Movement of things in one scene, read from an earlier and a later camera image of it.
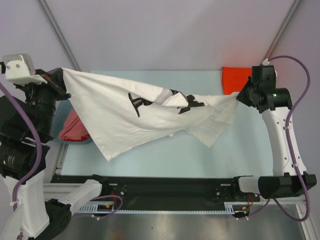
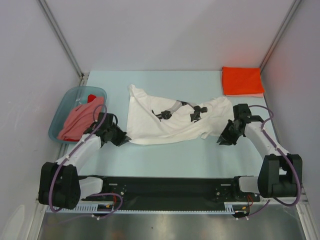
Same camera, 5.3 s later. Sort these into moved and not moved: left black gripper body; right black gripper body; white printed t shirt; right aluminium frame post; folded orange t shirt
Moved: white printed t shirt; left black gripper body; right black gripper body
Not moved: right aluminium frame post; folded orange t shirt
